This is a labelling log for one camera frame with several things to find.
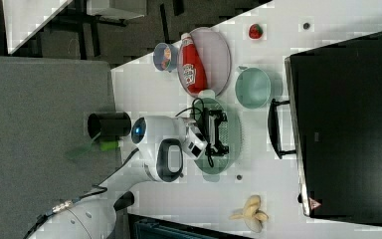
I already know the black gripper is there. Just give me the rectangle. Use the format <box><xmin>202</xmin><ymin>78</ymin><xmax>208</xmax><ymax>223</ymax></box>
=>
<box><xmin>203</xmin><ymin>109</ymin><xmax>229</xmax><ymax>157</ymax></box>

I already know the light green strainer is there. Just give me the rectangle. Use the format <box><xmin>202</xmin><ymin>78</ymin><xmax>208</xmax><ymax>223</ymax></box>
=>
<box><xmin>192</xmin><ymin>90</ymin><xmax>242</xmax><ymax>182</ymax></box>

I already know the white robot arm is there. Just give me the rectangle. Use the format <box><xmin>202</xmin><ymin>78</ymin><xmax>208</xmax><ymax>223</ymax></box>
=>
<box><xmin>23</xmin><ymin>108</ymin><xmax>229</xmax><ymax>239</ymax></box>

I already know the light green mug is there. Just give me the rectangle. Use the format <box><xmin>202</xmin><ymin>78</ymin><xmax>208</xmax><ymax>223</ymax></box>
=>
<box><xmin>235</xmin><ymin>66</ymin><xmax>272</xmax><ymax>110</ymax></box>

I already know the red ketchup bottle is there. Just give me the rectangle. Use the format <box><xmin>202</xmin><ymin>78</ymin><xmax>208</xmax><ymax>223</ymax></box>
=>
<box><xmin>181</xmin><ymin>33</ymin><xmax>207</xmax><ymax>94</ymax></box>

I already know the grey round plate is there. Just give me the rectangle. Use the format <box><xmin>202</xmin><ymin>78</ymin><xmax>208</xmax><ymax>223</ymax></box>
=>
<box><xmin>189</xmin><ymin>27</ymin><xmax>232</xmax><ymax>96</ymax></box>

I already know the toy strawberry in bowl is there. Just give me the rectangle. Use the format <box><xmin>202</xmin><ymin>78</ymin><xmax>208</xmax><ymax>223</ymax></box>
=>
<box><xmin>161</xmin><ymin>60</ymin><xmax>170</xmax><ymax>70</ymax></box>

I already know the toy orange slice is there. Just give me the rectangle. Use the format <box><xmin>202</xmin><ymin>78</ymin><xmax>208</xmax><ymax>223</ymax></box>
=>
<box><xmin>163</xmin><ymin>47</ymin><xmax>171</xmax><ymax>60</ymax></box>

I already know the small blue bowl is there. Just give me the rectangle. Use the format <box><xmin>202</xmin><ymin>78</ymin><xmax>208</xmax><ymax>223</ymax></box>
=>
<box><xmin>153</xmin><ymin>43</ymin><xmax>178</xmax><ymax>72</ymax></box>

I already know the toy red strawberry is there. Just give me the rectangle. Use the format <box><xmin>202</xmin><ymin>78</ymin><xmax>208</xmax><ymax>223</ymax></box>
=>
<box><xmin>248</xmin><ymin>24</ymin><xmax>264</xmax><ymax>40</ymax></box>

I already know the black cylinder base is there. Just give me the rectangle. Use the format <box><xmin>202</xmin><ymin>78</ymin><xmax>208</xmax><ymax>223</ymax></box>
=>
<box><xmin>88</xmin><ymin>112</ymin><xmax>131</xmax><ymax>138</ymax></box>

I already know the peeled toy banana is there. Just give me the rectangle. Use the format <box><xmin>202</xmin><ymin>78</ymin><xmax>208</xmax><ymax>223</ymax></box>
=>
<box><xmin>229</xmin><ymin>195</ymin><xmax>269</xmax><ymax>233</ymax></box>

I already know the black toaster oven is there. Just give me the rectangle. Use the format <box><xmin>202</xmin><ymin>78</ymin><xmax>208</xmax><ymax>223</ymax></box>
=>
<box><xmin>285</xmin><ymin>31</ymin><xmax>382</xmax><ymax>226</ymax></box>

